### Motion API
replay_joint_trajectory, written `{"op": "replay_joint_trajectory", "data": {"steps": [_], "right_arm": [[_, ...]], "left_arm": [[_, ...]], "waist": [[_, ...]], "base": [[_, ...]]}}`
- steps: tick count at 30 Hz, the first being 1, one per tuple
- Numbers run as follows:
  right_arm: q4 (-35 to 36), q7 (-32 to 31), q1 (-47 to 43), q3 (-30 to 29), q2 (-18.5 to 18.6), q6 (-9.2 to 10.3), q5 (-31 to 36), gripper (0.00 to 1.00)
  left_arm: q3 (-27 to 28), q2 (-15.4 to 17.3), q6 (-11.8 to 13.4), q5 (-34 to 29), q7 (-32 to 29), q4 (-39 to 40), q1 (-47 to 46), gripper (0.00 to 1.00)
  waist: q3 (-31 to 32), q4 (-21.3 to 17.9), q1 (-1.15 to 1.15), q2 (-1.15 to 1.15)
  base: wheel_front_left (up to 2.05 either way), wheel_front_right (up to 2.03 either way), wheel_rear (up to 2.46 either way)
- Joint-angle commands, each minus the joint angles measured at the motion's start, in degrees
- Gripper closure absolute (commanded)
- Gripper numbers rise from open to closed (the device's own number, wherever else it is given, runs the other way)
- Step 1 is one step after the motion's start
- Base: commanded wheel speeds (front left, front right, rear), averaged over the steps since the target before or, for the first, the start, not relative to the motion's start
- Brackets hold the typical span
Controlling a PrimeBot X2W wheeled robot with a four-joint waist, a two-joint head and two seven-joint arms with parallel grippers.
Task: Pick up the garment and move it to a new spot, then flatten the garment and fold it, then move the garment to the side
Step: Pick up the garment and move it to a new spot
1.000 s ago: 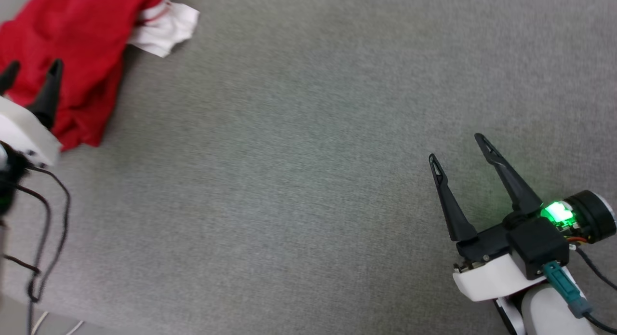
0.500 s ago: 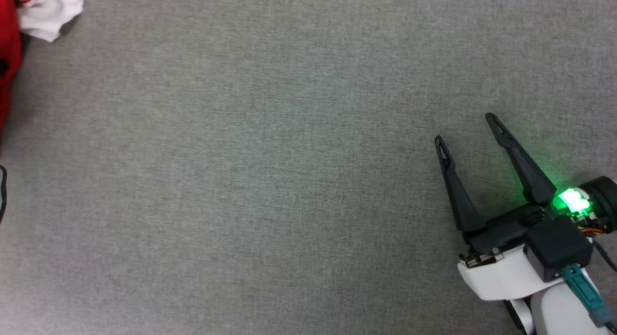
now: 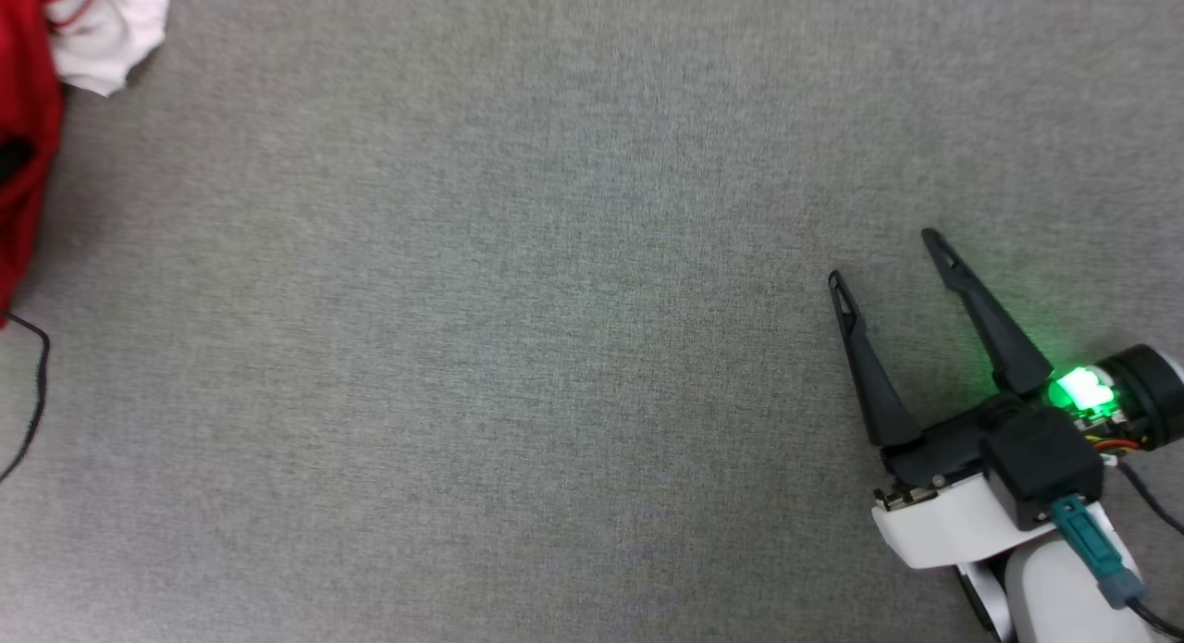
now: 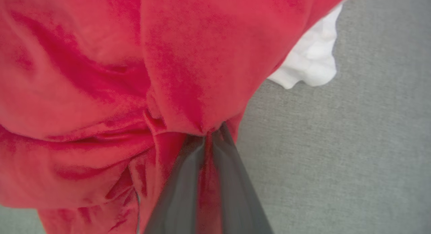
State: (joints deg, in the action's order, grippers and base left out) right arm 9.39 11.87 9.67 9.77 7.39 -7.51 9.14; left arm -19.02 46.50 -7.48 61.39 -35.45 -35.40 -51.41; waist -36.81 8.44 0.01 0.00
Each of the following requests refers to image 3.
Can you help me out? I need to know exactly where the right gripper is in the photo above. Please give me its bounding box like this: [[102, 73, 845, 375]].
[[829, 228, 1184, 571]]

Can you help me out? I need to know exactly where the red and white jersey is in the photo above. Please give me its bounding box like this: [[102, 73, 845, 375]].
[[0, 0, 170, 329]]

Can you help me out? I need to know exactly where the grey fabric sofa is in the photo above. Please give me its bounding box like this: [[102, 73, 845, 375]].
[[0, 0, 1184, 643]]

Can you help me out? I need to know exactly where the right teal plug camera cable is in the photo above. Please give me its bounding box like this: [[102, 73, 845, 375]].
[[1049, 494, 1184, 640]]

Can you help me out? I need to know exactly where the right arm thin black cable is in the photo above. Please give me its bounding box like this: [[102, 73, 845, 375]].
[[1113, 460, 1184, 538]]

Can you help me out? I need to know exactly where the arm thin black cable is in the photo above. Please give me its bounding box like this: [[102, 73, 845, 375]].
[[0, 310, 50, 485], [1113, 460, 1184, 538]]

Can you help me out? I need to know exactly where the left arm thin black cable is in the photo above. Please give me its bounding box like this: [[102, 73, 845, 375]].
[[0, 310, 50, 485]]

